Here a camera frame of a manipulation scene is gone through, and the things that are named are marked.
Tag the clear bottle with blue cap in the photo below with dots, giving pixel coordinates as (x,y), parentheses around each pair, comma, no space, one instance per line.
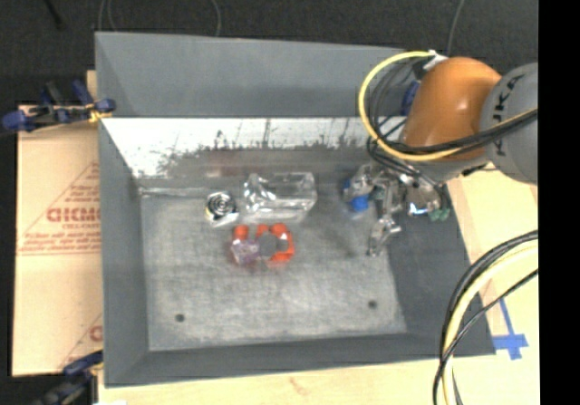
(360,201)

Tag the silver round spiral thing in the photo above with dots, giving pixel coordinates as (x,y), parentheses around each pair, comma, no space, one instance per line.
(220,207)

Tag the brown cardboard board, red print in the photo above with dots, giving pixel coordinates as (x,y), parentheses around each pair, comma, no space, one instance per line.
(54,267)

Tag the clear plastic box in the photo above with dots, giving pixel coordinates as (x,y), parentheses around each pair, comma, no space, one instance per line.
(290,197)

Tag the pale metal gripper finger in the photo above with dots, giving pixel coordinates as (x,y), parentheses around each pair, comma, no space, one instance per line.
(383,231)
(388,203)

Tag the grey metal bin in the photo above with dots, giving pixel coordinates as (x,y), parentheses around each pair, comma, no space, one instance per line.
(272,303)

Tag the clear purple block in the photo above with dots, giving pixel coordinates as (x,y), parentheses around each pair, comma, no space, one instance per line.
(244,251)

